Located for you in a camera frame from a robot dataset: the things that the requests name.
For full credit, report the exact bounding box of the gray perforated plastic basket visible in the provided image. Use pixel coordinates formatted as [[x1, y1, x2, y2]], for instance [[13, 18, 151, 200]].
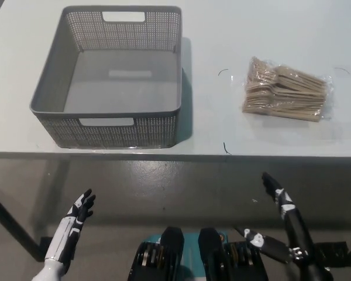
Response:
[[29, 5, 184, 149]]

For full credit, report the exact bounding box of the black teal robot body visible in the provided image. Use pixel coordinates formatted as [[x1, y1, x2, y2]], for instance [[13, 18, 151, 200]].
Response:
[[128, 225, 270, 281]]

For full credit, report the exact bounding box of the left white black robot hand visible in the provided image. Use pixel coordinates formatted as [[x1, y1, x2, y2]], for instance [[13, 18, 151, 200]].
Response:
[[43, 189, 97, 266]]

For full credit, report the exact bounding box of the black table leg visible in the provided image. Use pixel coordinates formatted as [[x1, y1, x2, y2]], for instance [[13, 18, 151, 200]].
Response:
[[0, 187, 41, 262]]

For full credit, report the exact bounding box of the bag of wooden cutlery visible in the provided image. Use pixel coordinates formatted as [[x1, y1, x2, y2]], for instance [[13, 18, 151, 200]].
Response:
[[241, 55, 333, 122]]

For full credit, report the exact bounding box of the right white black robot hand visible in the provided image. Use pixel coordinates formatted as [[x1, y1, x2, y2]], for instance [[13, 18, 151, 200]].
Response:
[[235, 172, 314, 263]]

